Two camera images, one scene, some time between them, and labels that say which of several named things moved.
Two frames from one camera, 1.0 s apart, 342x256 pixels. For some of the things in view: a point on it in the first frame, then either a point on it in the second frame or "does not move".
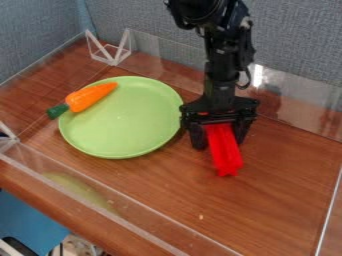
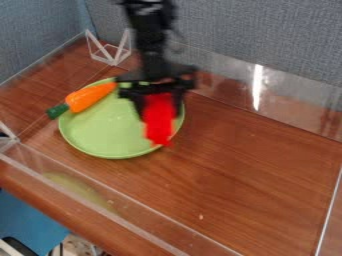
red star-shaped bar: [228, 155] to [160, 116]
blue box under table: [27, 223] does not move
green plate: [129, 122] does not move
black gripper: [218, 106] to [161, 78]
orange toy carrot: [81, 99] does not move
